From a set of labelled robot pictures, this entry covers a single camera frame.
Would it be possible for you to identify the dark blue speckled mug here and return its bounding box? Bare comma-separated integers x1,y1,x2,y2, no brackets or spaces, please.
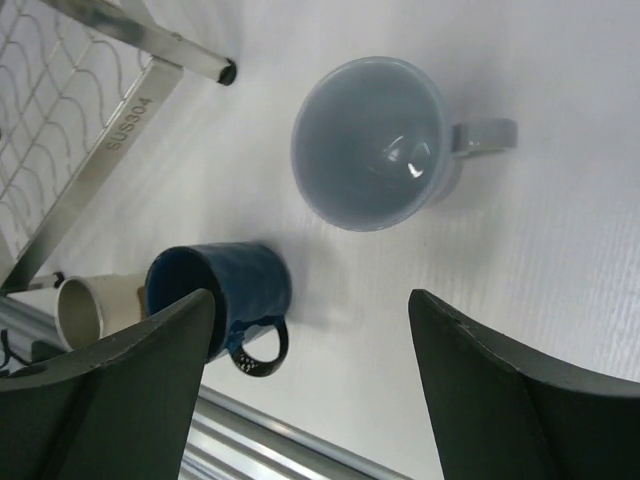
145,242,292,378

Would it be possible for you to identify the steel tumbler cork base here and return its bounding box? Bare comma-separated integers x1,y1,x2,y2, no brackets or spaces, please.
54,273,146,351

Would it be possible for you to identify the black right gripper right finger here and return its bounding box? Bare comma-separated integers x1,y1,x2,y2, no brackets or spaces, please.
408,289,639,479

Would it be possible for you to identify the light blue mug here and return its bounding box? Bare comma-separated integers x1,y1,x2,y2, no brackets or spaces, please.
291,56,518,232

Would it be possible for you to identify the aluminium mounting rail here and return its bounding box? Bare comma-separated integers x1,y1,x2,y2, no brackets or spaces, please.
0,294,416,480

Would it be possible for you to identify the stainless steel dish rack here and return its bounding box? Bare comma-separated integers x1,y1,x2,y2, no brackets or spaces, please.
1,1,237,295

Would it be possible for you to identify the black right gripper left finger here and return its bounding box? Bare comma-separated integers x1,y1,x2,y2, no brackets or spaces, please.
1,289,215,479

